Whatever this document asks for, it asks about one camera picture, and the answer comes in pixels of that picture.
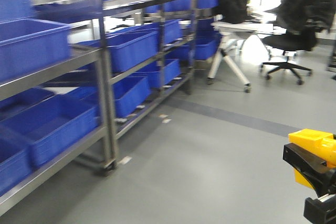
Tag yellow toy brick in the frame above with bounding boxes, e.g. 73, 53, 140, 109
288, 129, 335, 190

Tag steel shelving rack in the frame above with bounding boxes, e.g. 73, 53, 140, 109
0, 0, 224, 209

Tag white office desk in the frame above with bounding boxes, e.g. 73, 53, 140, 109
206, 21, 272, 93

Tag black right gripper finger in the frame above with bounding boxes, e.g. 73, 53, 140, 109
303, 195, 335, 223
283, 143, 335, 195

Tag black office chair with jacket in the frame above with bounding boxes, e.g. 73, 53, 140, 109
259, 0, 336, 86

